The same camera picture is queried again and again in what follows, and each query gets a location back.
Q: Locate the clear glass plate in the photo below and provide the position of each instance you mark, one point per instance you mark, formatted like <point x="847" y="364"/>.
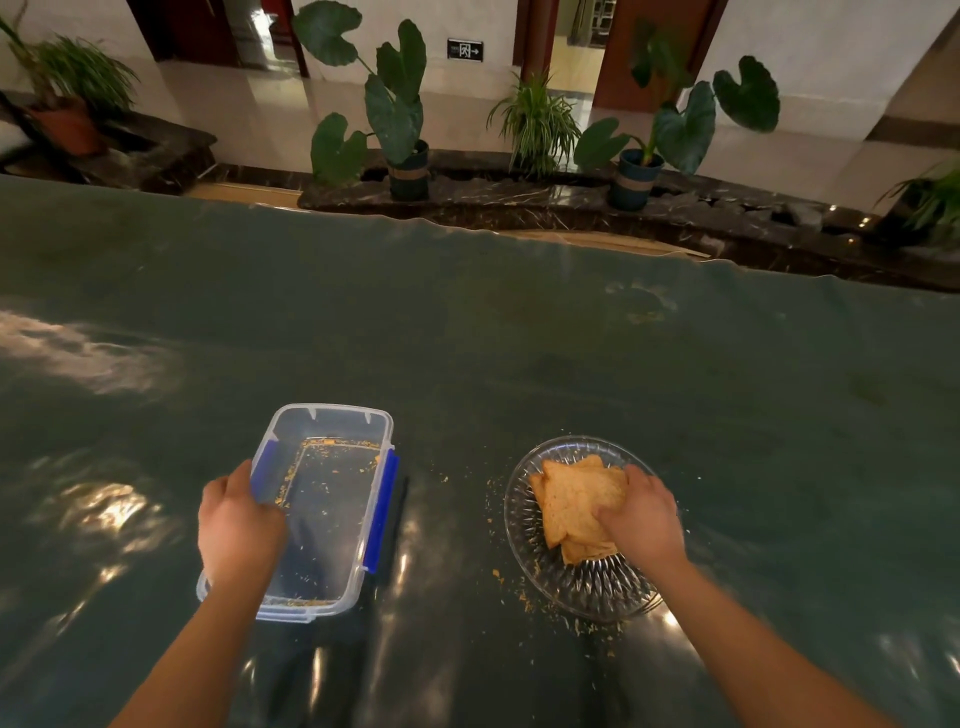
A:
<point x="592" y="585"/>

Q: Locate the dark banded plant pot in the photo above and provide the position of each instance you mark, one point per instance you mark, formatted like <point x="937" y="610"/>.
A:
<point x="409" y="176"/>

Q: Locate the person's left hand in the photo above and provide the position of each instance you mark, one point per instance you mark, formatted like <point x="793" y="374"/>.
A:
<point x="236" y="536"/>

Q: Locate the person's left fingers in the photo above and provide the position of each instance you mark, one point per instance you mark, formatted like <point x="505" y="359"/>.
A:
<point x="232" y="484"/>

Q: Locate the short dark marble ledge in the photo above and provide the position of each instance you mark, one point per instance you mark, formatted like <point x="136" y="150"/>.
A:
<point x="157" y="157"/>

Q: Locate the large leaf green plant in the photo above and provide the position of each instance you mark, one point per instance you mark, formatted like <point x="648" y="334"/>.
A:
<point x="686" y="127"/>
<point x="394" y="105"/>

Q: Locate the person's right hand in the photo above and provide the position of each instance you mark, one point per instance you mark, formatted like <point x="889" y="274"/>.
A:
<point x="646" y="525"/>

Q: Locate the grassy green plant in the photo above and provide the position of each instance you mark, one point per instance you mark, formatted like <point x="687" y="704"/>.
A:
<point x="934" y="199"/>
<point x="537" y="124"/>
<point x="79" y="71"/>

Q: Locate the terracotta plant pot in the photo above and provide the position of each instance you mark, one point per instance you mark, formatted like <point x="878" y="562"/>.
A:
<point x="69" y="129"/>

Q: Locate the toasted bread slice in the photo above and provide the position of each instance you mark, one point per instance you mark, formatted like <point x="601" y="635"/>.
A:
<point x="589" y="553"/>
<point x="589" y="460"/>
<point x="574" y="499"/>

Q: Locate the blue banded plant pot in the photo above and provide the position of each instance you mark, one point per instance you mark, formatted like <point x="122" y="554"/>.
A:
<point x="634" y="184"/>

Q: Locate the person's right forearm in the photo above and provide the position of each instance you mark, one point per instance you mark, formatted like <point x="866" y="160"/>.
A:
<point x="739" y="652"/>

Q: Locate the clear plastic container blue clips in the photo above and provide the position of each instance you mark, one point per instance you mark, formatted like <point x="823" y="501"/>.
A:
<point x="330" y="495"/>

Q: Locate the green tablecloth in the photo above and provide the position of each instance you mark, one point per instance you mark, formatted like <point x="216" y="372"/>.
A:
<point x="480" y="360"/>

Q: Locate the long dark marble planter ledge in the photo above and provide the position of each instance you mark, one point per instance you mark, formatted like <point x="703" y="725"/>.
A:
<point x="525" y="199"/>

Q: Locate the brown wooden door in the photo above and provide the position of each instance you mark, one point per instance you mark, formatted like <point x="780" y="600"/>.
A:
<point x="675" y="30"/>

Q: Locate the dark red door frame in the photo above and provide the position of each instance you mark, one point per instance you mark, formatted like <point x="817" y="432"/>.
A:
<point x="195" y="30"/>

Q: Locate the person's left forearm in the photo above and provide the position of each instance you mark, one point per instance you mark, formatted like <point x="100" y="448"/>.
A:
<point x="199" y="660"/>

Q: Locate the dark exit sign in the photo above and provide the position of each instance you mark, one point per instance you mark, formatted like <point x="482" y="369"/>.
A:
<point x="465" y="50"/>

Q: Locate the person's right thumb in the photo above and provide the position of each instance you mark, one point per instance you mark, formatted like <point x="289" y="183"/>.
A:
<point x="606" y="516"/>

